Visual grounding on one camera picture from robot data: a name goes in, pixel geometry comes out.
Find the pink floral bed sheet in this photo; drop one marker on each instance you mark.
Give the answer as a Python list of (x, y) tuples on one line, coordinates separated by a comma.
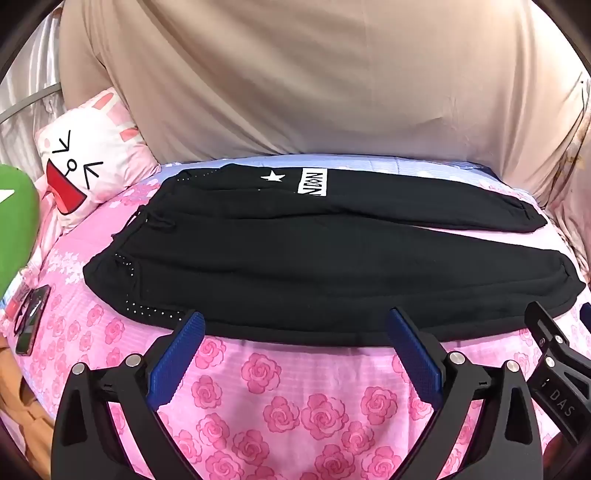
[(286, 392)]

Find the white satin curtain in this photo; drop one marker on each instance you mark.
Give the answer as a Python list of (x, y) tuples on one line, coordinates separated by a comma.
[(27, 69)]

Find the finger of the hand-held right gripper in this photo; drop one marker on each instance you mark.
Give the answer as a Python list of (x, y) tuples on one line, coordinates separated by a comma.
[(545, 334)]

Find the metal rail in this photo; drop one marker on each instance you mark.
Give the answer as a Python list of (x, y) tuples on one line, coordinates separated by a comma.
[(27, 102)]

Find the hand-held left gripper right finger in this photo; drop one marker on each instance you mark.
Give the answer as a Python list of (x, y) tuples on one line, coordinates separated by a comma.
[(415, 355)]

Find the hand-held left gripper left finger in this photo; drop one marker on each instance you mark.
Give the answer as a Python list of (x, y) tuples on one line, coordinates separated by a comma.
[(178, 357)]

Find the black pants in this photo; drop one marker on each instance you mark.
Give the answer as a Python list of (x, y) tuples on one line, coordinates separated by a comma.
[(300, 258)]

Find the floral curtain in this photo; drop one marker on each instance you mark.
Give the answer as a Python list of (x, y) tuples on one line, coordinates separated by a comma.
[(575, 184)]

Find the beige cloth cover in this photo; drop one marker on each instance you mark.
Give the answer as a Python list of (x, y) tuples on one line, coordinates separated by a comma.
[(300, 83)]

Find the green plush toy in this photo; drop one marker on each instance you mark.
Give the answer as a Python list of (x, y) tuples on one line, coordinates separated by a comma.
[(16, 230)]

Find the black smartphone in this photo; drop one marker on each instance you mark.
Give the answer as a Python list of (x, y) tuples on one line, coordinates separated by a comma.
[(28, 339)]

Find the cartoon rabbit pillow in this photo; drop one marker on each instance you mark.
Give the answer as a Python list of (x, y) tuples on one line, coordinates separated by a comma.
[(97, 147)]

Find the tan cloth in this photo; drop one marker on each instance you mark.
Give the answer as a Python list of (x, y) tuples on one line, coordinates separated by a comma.
[(21, 397)]

